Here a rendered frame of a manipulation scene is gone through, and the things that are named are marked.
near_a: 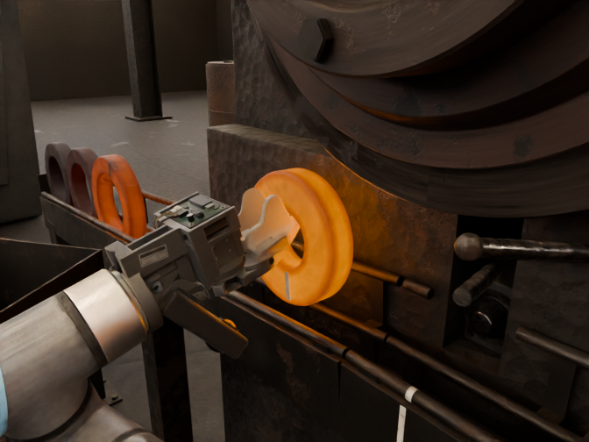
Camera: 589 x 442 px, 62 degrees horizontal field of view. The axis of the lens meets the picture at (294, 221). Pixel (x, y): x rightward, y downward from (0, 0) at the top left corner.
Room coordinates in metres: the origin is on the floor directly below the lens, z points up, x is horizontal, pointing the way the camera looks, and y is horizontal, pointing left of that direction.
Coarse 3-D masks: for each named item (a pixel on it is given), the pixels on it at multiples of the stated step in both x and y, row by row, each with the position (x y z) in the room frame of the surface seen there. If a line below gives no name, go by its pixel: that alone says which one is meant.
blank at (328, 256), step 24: (264, 192) 0.55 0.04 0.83; (288, 192) 0.51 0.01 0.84; (312, 192) 0.49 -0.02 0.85; (312, 216) 0.48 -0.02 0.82; (336, 216) 0.48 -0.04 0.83; (312, 240) 0.48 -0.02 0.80; (336, 240) 0.46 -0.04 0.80; (288, 264) 0.52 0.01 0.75; (312, 264) 0.48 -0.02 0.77; (336, 264) 0.46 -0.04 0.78; (288, 288) 0.51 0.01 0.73; (312, 288) 0.48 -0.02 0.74; (336, 288) 0.48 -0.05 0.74
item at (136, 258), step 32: (160, 224) 0.46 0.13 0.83; (192, 224) 0.42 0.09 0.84; (224, 224) 0.44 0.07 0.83; (128, 256) 0.38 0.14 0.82; (160, 256) 0.40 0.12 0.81; (192, 256) 0.42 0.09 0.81; (224, 256) 0.44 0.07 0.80; (160, 288) 0.41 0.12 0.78; (192, 288) 0.42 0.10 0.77; (224, 288) 0.42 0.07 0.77; (160, 320) 0.38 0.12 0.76
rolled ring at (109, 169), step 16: (96, 160) 0.92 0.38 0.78; (112, 160) 0.88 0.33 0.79; (96, 176) 0.93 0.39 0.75; (112, 176) 0.87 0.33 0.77; (128, 176) 0.86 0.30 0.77; (96, 192) 0.94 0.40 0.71; (112, 192) 0.96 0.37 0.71; (128, 192) 0.84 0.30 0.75; (96, 208) 0.95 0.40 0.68; (112, 208) 0.95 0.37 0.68; (128, 208) 0.83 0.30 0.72; (144, 208) 0.85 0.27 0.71; (112, 224) 0.93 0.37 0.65; (128, 224) 0.83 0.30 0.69; (144, 224) 0.85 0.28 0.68
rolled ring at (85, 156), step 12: (72, 156) 1.06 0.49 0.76; (84, 156) 1.01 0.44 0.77; (96, 156) 1.03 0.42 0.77; (72, 168) 1.08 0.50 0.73; (84, 168) 1.01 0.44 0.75; (72, 180) 1.09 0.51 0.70; (84, 180) 1.11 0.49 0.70; (72, 192) 1.09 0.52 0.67; (84, 192) 1.10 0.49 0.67; (84, 204) 1.08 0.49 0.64; (96, 216) 0.98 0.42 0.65
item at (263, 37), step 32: (256, 32) 0.50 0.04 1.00; (288, 96) 0.46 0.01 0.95; (320, 128) 0.43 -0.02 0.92; (352, 160) 0.40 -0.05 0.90; (384, 160) 0.38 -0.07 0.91; (544, 160) 0.28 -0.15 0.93; (576, 160) 0.27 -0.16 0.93; (416, 192) 0.35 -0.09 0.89; (448, 192) 0.33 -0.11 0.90; (480, 192) 0.31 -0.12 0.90; (512, 192) 0.30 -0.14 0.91; (544, 192) 0.28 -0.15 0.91; (576, 192) 0.27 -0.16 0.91
